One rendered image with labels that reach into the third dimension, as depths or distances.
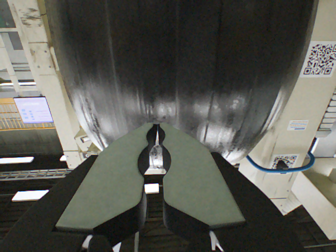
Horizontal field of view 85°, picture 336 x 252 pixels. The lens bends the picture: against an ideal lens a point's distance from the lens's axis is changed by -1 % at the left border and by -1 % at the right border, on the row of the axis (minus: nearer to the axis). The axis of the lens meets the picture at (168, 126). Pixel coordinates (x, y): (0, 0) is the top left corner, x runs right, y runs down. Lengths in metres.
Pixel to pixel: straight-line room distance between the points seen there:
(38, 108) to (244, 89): 4.24
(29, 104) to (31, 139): 8.94
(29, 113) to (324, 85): 4.40
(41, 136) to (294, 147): 12.64
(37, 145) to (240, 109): 13.18
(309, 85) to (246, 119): 0.32
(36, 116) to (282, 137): 4.27
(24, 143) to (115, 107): 13.44
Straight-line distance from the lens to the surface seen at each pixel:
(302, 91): 0.54
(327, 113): 0.63
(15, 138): 13.70
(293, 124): 0.57
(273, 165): 0.63
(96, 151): 0.88
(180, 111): 0.22
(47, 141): 12.89
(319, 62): 0.54
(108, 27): 0.20
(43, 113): 4.37
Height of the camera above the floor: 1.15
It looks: 29 degrees up
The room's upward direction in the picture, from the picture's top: 180 degrees clockwise
